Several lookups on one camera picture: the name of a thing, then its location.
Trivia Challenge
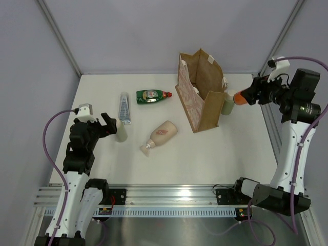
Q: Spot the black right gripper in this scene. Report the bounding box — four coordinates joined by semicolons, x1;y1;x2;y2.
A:
240;71;294;106

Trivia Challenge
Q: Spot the orange bottle with blue cap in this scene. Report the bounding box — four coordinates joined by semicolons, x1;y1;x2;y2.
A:
233;91;248;106

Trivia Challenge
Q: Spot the beige pump lotion bottle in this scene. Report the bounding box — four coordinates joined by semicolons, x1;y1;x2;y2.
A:
140;120;178;157

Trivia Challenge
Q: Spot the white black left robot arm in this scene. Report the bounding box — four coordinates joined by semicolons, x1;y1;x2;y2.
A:
34;109;117;245

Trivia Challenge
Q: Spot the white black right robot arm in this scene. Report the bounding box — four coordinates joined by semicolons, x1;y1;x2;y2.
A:
232;69;321;216

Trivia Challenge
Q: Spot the brown canvas bag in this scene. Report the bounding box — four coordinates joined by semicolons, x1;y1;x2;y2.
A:
175;49;228;133

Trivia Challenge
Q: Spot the pale green bottle left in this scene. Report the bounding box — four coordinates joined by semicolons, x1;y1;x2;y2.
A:
115;120;128;142

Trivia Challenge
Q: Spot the pale green bottle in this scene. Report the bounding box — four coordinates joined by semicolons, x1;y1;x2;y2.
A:
115;120;128;142
221;89;237;115

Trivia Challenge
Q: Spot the silver toothpaste tube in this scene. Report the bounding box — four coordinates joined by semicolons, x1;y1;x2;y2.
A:
118;92;131;125

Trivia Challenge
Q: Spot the pale green bottle right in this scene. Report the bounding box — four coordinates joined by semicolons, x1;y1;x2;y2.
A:
221;89;237;115

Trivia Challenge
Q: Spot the green dish soap bottle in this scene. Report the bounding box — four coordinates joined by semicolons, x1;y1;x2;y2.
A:
136;89;172;104

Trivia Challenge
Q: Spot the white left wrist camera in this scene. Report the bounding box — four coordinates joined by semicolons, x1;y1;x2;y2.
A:
76;104;97;123

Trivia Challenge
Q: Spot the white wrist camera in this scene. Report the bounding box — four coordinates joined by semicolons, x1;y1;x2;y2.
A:
76;104;97;123
268;56;290;82

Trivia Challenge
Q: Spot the aluminium right side rail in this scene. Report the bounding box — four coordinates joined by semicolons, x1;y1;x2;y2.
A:
261;104;282;163

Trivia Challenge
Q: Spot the aluminium rail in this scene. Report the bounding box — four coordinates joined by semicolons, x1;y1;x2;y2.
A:
33;184;220;207
261;104;282;163

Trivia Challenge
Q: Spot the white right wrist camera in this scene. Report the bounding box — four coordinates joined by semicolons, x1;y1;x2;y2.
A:
268;56;290;82

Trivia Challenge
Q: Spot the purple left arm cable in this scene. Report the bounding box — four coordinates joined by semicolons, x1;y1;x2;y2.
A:
42;109;77;246

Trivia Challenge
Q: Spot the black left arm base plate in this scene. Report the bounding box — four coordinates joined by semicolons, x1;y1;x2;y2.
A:
100;188;127;205

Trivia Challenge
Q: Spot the aluminium front rail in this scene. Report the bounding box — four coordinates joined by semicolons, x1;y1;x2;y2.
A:
33;184;220;207

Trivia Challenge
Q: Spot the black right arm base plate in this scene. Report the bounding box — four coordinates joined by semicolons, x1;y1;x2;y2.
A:
215;188;251;205

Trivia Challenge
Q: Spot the aluminium right corner post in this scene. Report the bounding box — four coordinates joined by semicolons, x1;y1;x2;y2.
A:
257;0;306;75

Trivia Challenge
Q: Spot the aluminium corner post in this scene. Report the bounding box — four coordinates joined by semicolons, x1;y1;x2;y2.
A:
35;0;83;78
257;0;306;75

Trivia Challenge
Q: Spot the white slotted cable duct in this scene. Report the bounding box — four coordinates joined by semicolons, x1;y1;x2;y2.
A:
45;208;238;218

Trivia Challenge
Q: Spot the aluminium left corner post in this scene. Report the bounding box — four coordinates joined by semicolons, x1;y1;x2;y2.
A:
35;0;83;78

